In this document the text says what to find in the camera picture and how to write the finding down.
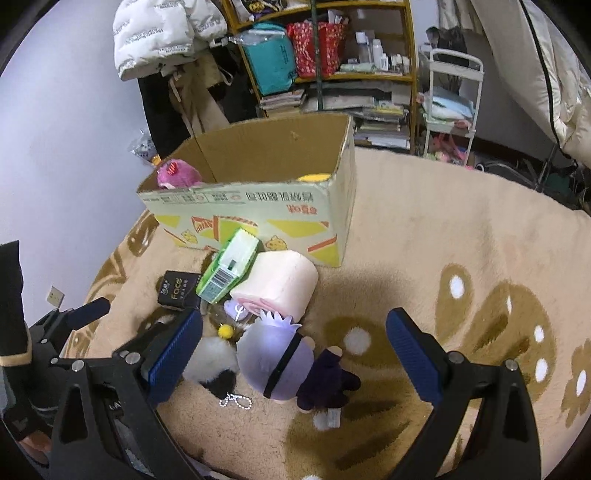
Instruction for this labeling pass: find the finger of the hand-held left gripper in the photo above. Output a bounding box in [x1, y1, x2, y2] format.
[62, 296, 112, 330]

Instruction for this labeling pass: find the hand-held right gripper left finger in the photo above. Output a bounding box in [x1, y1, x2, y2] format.
[48, 308, 208, 480]

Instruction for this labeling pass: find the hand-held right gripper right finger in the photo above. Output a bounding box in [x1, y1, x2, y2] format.
[386, 308, 541, 480]

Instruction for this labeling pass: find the black and white plush keychain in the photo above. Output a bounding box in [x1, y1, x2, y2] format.
[182, 335, 253, 409]

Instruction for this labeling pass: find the small doll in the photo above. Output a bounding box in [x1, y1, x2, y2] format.
[205, 298, 259, 343]

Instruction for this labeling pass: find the black tissue pack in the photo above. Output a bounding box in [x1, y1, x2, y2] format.
[157, 271, 203, 311]

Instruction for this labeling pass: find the pale-haired blindfolded plush doll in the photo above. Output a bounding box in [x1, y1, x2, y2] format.
[235, 309, 362, 430]

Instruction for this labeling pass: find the green tissue pack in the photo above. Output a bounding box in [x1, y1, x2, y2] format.
[195, 227, 260, 304]

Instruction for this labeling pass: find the pink swiss roll plush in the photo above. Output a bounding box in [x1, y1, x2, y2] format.
[229, 250, 320, 324]

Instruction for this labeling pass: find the printed cardboard box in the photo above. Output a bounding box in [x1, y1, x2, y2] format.
[136, 113, 357, 268]

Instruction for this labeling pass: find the person's left forearm black sleeve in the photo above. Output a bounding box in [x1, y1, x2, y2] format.
[0, 240, 33, 370]

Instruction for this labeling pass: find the person's left hand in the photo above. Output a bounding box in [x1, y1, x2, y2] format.
[16, 427, 52, 464]

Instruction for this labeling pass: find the beige flower rug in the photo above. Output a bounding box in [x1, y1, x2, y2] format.
[85, 148, 591, 480]

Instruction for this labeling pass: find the pink plush bear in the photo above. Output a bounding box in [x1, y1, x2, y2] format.
[156, 158, 204, 190]

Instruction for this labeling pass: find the clear bag with plush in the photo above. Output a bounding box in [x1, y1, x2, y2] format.
[130, 136, 160, 163]

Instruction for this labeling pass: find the black coat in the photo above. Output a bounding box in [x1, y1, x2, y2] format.
[139, 76, 195, 158]

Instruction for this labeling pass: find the metal chair base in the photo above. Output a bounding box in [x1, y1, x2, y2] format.
[480, 154, 580, 208]

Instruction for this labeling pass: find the beige coat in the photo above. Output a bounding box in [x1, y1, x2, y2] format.
[168, 62, 232, 140]

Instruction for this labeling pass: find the stack of books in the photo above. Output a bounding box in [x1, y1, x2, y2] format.
[257, 83, 413, 151]

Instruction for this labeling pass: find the white trolley cart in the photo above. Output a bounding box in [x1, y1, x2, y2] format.
[418, 48, 485, 168]

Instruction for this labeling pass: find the white puffer jacket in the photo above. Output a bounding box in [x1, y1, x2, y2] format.
[113, 0, 230, 83]

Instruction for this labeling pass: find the green pole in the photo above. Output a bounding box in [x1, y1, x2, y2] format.
[311, 0, 327, 114]

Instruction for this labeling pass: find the group of white bottles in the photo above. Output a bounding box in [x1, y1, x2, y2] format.
[355, 30, 411, 73]

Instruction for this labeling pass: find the teal bag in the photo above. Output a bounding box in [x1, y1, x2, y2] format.
[240, 25, 297, 96]

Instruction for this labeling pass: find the yellow wooden bookshelf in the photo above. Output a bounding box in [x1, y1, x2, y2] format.
[222, 0, 420, 149]

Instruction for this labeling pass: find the beige garment cover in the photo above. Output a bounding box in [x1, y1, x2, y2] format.
[466, 0, 591, 160]

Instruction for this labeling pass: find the black bag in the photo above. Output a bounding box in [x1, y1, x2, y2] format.
[425, 27, 468, 54]

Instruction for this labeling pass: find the red patterned bag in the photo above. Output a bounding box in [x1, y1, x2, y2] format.
[286, 21, 347, 79]

